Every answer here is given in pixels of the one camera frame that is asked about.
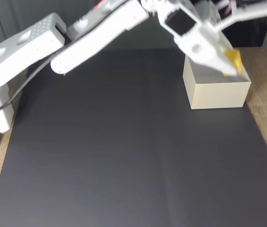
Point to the teal panelled door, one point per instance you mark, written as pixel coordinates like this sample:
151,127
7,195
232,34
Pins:
17,11

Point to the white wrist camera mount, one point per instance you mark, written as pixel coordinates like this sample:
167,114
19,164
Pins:
254,11

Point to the black hanging cloth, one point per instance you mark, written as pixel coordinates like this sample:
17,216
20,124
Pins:
249,33

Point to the yellow cube block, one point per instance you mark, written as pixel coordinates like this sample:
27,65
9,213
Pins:
235,61

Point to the white open box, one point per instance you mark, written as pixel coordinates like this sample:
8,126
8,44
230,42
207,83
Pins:
218,95

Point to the dark grey table mat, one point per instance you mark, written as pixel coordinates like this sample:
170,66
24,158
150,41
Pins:
124,153

